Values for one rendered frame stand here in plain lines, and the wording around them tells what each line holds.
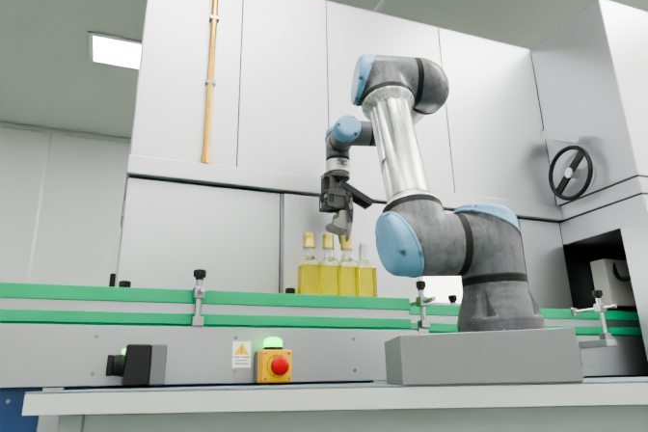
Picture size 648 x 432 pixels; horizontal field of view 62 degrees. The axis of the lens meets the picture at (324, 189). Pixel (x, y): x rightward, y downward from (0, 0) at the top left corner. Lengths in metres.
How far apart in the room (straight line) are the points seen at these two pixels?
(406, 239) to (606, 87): 1.48
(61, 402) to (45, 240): 3.72
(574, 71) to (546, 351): 1.62
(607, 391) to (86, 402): 0.82
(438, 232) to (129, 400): 0.57
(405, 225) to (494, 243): 0.16
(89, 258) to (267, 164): 3.02
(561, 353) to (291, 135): 1.18
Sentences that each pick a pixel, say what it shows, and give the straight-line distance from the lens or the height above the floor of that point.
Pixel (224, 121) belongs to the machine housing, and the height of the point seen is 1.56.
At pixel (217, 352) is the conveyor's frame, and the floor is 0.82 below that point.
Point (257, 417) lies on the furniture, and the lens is 0.96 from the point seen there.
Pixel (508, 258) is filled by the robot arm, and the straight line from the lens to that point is 1.02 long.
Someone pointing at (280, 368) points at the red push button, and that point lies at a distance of 1.24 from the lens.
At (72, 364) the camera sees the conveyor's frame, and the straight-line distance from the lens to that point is 1.29.
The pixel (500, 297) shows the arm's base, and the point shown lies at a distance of 0.99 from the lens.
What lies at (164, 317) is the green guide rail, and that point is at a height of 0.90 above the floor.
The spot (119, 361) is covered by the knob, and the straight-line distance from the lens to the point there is 1.23.
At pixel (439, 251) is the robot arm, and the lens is 0.97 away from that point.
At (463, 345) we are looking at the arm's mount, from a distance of 0.93.
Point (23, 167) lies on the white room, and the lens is 4.88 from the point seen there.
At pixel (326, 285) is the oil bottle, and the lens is 1.54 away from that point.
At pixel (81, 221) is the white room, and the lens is 4.71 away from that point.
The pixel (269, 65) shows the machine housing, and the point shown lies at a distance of 1.95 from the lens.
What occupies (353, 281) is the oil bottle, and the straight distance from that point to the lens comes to 1.57.
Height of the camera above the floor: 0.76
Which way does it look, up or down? 19 degrees up
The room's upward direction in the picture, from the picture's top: 1 degrees counter-clockwise
